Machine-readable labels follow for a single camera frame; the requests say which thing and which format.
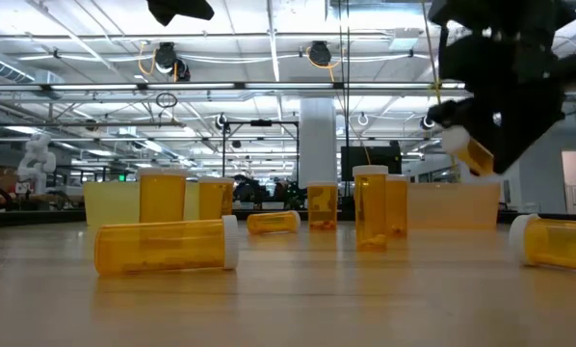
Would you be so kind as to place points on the short amber pill bottle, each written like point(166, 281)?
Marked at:
point(322, 202)

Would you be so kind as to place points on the white round column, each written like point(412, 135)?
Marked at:
point(318, 140)

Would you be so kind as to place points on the green plant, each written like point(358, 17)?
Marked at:
point(295, 195)

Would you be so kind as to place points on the translucent orange plastic bin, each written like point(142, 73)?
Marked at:
point(454, 205)

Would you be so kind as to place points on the small black ceiling reel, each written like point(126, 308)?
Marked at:
point(424, 124)
point(221, 120)

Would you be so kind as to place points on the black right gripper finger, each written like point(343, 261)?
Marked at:
point(524, 120)
point(449, 114)

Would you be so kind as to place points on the tall amber pill bottle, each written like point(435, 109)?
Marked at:
point(370, 207)

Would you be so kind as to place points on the wide amber pill bottle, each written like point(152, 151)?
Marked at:
point(163, 197)

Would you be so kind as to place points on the black table border strip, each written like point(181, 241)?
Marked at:
point(28, 218)

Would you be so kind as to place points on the translucent yellow plastic bin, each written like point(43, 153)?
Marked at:
point(110, 200)

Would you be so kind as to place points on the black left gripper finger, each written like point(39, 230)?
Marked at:
point(179, 8)

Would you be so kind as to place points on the amber bottle with round pills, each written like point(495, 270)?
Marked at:
point(165, 246)

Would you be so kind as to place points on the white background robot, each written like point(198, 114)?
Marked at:
point(36, 164)

